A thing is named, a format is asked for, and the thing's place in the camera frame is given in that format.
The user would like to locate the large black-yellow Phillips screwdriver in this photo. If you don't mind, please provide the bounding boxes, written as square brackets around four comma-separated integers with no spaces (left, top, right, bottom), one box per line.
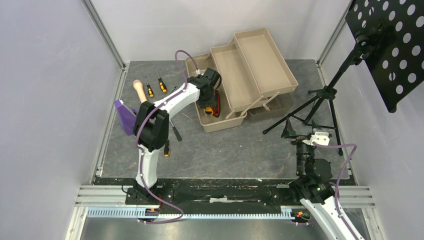
[204,106,215,115]

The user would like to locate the red black utility knife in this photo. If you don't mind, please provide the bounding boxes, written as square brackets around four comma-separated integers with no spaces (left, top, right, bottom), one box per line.
[212,90,221,118]

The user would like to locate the beige translucent tool box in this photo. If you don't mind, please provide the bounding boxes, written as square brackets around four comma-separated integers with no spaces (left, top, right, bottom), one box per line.
[185,28,299,133]

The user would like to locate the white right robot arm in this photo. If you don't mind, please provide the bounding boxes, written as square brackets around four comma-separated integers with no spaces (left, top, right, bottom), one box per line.
[281,120,363,240]

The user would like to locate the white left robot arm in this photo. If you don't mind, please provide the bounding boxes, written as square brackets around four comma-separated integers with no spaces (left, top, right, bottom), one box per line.
[133,67,222,204]

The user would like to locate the black tripod stand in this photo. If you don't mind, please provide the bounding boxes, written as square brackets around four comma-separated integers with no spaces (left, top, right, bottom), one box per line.
[262,43,364,157]

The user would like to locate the medium black-yellow screwdriver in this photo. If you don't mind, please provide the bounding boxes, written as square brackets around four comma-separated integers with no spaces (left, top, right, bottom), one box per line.
[154,68,168,93]

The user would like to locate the small black-yellow screwdriver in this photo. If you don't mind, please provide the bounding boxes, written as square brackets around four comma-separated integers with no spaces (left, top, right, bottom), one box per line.
[144,76,155,98]

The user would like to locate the claw hammer black grip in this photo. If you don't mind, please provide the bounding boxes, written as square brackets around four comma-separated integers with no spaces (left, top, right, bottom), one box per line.
[169,119,183,142]

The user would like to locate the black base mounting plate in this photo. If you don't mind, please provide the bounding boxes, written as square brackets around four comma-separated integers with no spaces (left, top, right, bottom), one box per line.
[93,177,323,215]

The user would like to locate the black-yellow screwdriver near front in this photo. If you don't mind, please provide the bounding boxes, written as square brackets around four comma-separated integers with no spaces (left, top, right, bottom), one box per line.
[164,140,171,157]

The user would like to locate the purple box with grid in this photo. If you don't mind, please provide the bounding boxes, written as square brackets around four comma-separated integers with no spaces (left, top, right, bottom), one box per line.
[113,99,138,136]

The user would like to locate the black perforated panel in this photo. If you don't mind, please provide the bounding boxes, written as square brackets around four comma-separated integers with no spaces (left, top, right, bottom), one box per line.
[345,0,424,113]

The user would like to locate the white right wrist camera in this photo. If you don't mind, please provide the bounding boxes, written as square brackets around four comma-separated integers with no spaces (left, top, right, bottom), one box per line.
[302,131,330,146]

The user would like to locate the beige wooden handle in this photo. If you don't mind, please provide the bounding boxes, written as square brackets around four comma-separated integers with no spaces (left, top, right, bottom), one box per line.
[133,79,148,104]

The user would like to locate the aluminium frame rail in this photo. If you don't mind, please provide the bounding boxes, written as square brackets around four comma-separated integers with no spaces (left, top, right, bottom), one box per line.
[81,0,127,70]

